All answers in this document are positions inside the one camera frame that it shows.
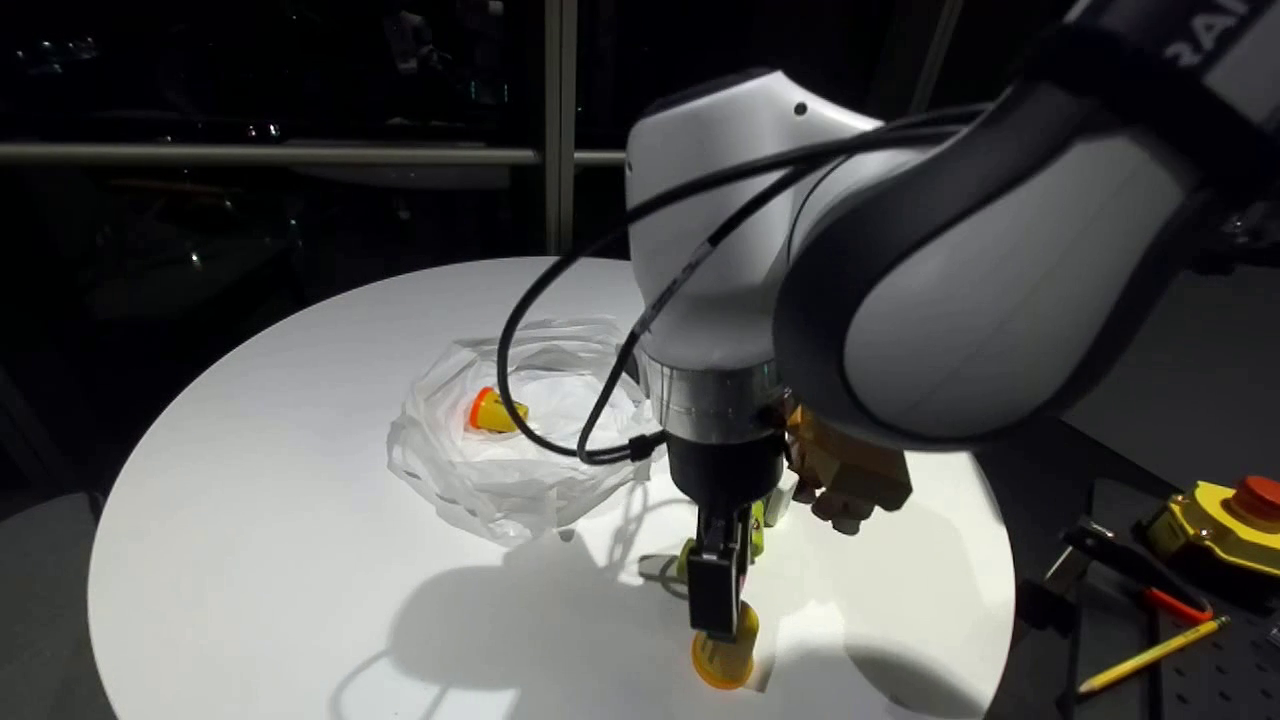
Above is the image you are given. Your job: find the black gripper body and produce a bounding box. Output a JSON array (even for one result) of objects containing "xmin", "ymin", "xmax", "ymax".
[{"xmin": 670, "ymin": 433, "xmax": 786, "ymax": 551}]

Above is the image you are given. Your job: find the brown plush toy dog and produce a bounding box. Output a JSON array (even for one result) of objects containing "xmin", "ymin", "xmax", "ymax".
[{"xmin": 786, "ymin": 405, "xmax": 913, "ymax": 537}]

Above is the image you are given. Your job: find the orange toy cup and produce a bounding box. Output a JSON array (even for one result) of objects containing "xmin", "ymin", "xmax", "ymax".
[{"xmin": 463, "ymin": 382, "xmax": 530, "ymax": 434}]

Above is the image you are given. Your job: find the yellow toy cup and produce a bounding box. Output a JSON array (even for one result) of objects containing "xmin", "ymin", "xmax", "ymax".
[{"xmin": 689, "ymin": 605, "xmax": 761, "ymax": 690}]

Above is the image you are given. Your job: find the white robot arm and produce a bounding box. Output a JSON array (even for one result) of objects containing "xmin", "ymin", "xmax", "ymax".
[{"xmin": 566, "ymin": 0, "xmax": 1280, "ymax": 638}]

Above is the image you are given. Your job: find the clear plastic bag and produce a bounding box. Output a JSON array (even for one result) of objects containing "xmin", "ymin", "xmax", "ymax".
[{"xmin": 390, "ymin": 320, "xmax": 649, "ymax": 547}]

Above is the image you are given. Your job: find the metal window railing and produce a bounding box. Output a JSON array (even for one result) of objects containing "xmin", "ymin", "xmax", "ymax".
[{"xmin": 0, "ymin": 0, "xmax": 1073, "ymax": 257}]

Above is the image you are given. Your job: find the yellow emergency stop button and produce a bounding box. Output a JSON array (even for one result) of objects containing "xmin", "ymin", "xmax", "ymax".
[{"xmin": 1147, "ymin": 470, "xmax": 1280, "ymax": 578}]

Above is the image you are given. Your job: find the red-handled black tool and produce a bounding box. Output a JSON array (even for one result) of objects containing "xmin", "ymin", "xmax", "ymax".
[{"xmin": 1065, "ymin": 518, "xmax": 1216, "ymax": 623}]

